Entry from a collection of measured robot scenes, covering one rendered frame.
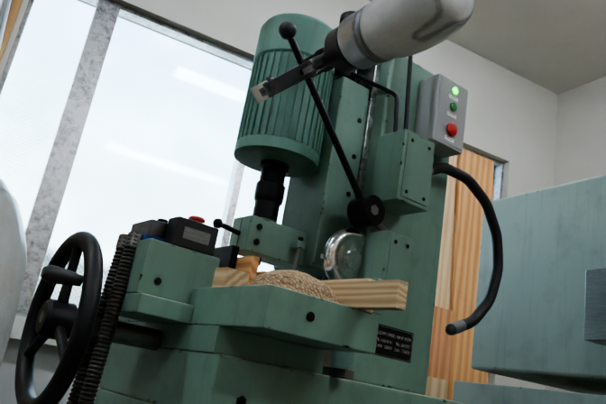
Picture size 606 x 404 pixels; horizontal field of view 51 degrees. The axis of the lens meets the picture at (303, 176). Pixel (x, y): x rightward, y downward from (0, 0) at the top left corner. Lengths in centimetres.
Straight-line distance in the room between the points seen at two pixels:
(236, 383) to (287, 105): 56
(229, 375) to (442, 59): 280
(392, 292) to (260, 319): 19
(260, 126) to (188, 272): 34
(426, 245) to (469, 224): 181
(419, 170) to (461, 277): 184
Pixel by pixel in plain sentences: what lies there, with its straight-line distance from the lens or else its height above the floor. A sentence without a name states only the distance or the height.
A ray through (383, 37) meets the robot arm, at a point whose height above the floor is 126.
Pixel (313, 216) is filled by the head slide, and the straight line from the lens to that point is 129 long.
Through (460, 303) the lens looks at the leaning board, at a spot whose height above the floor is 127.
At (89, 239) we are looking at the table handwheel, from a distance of 104.
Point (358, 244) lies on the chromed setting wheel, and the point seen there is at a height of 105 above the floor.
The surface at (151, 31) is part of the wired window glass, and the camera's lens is 287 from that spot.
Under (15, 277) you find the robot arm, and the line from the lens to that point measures 52.
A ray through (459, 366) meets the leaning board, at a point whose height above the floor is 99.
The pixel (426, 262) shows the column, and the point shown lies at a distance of 141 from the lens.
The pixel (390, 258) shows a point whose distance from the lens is 120.
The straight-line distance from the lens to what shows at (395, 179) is 127.
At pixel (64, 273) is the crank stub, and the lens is 99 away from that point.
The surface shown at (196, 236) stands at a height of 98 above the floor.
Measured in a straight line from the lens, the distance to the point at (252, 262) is 112.
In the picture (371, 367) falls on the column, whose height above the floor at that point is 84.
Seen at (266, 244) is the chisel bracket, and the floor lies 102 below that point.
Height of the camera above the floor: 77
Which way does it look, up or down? 18 degrees up
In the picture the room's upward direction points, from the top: 10 degrees clockwise
